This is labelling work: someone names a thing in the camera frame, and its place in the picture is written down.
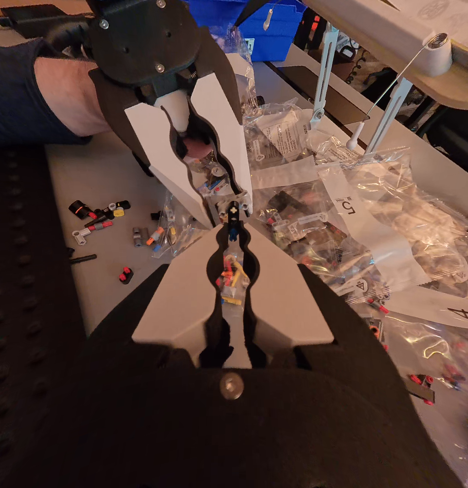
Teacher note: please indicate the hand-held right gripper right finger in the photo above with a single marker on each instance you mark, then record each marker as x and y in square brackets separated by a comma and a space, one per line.
[291, 305]

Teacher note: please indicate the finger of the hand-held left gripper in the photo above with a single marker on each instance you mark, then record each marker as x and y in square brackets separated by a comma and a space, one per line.
[154, 145]
[226, 125]

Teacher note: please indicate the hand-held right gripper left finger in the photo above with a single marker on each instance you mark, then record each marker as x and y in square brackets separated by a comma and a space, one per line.
[173, 305]

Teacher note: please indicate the small clear bag of pins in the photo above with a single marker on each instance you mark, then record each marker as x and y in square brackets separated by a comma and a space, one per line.
[230, 274]

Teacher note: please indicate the pile of clear parts bags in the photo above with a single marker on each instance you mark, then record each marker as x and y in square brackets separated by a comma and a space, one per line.
[371, 236]

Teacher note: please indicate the dark grey lego chassis frame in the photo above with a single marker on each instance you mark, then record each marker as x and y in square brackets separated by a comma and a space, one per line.
[420, 392]

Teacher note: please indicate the person's left forearm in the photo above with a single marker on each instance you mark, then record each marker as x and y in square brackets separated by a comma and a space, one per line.
[13, 95]

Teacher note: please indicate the black curved lego piece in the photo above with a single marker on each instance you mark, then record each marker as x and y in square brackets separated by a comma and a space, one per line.
[123, 204]

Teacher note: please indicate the orange lego pin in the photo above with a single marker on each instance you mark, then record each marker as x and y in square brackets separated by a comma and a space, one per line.
[156, 234]

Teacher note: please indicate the yellow lego piece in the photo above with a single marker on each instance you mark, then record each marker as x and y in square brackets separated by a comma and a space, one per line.
[119, 212]

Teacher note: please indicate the person's left hand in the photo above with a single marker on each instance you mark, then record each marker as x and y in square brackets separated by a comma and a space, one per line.
[85, 103]

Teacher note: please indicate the dark grey connector block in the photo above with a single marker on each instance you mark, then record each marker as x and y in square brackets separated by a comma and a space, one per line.
[139, 236]

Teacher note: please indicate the red and grey pin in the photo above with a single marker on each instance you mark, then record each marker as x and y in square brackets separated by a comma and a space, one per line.
[99, 226]

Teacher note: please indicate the blue plastic bin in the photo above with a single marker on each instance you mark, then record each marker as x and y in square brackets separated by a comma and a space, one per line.
[272, 38]

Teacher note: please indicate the black axle rod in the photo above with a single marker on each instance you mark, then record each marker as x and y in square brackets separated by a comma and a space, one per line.
[82, 258]

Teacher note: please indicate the black power adapter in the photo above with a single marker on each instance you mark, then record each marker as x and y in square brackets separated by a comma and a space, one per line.
[35, 15]

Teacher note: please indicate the light grey angle connector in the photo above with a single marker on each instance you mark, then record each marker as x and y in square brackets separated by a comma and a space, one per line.
[79, 238]

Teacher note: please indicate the black studded mat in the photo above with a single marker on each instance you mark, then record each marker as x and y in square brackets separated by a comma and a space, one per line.
[20, 267]

